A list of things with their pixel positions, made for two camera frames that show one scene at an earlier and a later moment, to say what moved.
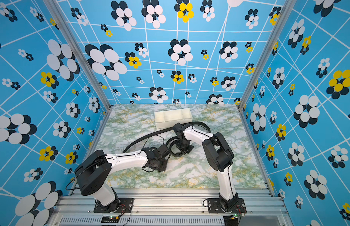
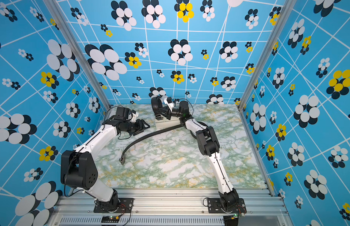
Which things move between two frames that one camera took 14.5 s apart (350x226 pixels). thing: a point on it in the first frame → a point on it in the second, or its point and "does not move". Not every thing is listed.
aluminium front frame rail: x=172 y=207 does not move
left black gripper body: x=162 y=165 → x=132 y=127
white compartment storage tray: x=168 y=118 does not move
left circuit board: x=110 y=219 does not move
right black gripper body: x=184 y=147 → x=177 y=114
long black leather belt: x=173 y=154 → x=157 y=106
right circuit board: x=231 y=220 does not move
